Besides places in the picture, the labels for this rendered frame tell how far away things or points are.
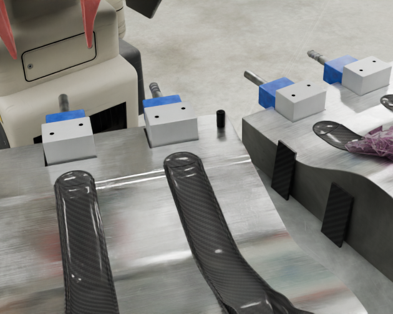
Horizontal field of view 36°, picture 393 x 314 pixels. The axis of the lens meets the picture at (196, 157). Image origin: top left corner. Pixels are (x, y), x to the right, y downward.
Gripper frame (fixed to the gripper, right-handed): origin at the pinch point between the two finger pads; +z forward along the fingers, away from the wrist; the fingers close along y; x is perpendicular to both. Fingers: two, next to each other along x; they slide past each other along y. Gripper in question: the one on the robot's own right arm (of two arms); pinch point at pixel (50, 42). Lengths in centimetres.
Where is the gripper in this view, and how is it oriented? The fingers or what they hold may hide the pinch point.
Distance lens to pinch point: 59.8
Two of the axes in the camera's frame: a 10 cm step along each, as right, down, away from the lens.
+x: -2.5, -5.5, 7.9
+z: 0.5, 8.1, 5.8
